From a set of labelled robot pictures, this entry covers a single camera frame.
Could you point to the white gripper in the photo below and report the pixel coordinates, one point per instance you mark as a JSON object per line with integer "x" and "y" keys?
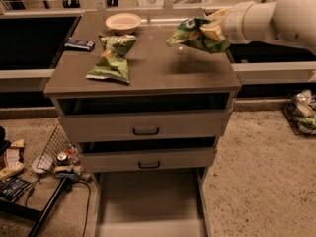
{"x": 234, "y": 23}

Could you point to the green rice chip bag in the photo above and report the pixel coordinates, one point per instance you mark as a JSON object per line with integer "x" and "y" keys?
{"x": 189, "y": 33}

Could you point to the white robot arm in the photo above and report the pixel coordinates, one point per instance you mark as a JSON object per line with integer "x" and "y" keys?
{"x": 283, "y": 22}

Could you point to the green chip bag on counter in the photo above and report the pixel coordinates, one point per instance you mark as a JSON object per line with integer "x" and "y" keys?
{"x": 113, "y": 63}

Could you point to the grey drawer cabinet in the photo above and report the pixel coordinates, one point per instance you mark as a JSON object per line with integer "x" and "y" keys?
{"x": 162, "y": 79}

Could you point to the top grey drawer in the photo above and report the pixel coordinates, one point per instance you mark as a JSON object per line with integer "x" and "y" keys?
{"x": 110, "y": 127}

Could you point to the grey drawer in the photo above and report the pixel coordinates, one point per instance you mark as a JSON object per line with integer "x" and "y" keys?
{"x": 110, "y": 127}
{"x": 160, "y": 203}
{"x": 147, "y": 160}

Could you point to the middle grey drawer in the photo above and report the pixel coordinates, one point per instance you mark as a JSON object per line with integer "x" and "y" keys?
{"x": 147, "y": 160}

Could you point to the bottom grey drawer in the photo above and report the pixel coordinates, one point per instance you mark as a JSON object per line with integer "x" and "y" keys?
{"x": 160, "y": 203}

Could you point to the white paper bowl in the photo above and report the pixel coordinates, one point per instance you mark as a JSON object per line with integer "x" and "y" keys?
{"x": 123, "y": 23}

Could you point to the blue snack bar packet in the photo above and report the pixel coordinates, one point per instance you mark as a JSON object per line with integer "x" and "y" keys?
{"x": 82, "y": 45}

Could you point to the soda can in basket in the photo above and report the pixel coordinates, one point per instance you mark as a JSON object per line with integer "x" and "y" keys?
{"x": 62, "y": 158}

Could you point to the white round lid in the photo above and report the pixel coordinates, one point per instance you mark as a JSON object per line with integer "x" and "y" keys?
{"x": 42, "y": 164}

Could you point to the red white snack packet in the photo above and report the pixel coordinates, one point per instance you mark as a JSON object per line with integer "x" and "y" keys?
{"x": 13, "y": 154}

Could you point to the yellow snack packet on floor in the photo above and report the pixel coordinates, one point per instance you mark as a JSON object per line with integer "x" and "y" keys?
{"x": 10, "y": 171}

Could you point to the dark blue snack packet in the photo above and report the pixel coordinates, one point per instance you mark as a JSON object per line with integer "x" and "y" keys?
{"x": 12, "y": 188}

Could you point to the wire basket right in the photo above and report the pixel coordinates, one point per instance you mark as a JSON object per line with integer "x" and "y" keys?
{"x": 300, "y": 112}

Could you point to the wire mesh basket left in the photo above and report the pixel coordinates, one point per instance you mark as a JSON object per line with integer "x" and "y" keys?
{"x": 58, "y": 142}

